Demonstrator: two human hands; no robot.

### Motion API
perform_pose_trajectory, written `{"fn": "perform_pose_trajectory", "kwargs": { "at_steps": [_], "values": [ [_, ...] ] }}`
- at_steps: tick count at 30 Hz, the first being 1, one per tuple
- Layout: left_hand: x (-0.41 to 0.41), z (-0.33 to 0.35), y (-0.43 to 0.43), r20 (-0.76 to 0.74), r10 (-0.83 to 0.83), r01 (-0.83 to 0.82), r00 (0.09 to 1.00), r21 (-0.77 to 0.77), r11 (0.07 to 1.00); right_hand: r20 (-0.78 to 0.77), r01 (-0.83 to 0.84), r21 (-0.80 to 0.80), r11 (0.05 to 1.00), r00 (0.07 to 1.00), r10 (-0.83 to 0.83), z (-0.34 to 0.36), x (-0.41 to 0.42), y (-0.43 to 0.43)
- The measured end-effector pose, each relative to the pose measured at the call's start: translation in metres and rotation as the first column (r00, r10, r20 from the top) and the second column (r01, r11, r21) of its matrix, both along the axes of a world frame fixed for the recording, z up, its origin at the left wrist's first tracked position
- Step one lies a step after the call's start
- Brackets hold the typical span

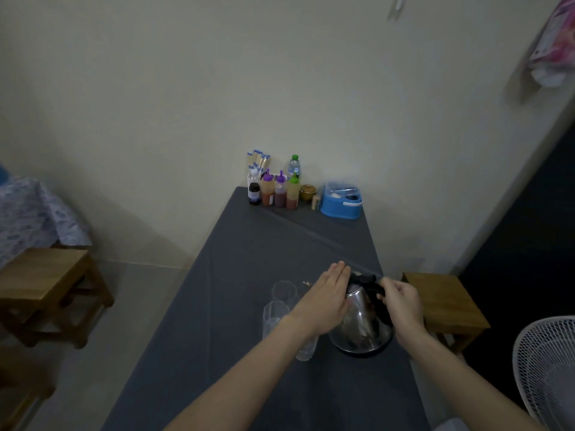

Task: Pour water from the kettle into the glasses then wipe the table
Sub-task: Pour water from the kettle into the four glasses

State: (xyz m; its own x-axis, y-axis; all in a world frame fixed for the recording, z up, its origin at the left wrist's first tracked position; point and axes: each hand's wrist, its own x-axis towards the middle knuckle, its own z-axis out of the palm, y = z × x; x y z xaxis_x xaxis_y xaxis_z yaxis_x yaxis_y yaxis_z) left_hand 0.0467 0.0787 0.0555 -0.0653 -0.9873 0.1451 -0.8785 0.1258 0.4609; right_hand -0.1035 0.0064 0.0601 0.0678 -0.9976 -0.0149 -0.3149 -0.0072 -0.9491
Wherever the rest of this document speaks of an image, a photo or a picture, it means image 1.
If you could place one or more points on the person's left hand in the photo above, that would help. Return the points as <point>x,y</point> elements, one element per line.
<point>321,305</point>

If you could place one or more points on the person's right hand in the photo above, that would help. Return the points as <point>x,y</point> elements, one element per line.
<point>404,309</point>

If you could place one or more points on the clear faceted glass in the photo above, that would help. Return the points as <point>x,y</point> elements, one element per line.
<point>284,293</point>
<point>307,350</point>
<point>274,320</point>

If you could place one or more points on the person's left forearm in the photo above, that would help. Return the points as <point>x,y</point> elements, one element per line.
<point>242,381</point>

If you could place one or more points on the person's right forearm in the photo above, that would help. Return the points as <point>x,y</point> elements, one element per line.
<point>467,390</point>

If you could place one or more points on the grey cloth-covered table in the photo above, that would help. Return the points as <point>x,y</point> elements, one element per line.
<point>251,255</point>

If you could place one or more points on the blue plastic condiment caddy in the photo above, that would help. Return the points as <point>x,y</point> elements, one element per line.
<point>339,206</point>

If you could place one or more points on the small toothpick container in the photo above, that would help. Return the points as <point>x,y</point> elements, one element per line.
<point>316,202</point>

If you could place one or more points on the small golden lidded jar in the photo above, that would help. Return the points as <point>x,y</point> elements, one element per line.
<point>308,192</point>

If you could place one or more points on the green-capped sauce bottle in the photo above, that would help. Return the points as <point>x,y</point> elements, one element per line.
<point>293,195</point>

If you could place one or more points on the purple-capped dark sauce bottle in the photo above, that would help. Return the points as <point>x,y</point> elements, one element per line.
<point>280,195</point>

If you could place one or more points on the purple-capped orange sauce bottle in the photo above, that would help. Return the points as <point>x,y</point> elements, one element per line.
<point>267,192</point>

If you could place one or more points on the dark glass labelled bottle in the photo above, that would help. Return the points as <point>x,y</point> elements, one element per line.
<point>254,193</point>

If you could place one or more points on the clear bottle white cap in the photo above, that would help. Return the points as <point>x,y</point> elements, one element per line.
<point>254,175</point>

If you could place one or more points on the white standing fan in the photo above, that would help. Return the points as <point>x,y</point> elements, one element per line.
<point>548,363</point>

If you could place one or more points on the blue patterned table cover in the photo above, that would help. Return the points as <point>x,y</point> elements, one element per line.
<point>31,210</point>

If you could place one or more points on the pink hanging tissue pack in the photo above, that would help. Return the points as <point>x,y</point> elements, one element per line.
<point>554,44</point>

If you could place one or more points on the white wall hook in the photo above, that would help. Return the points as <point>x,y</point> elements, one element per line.
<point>399,4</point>

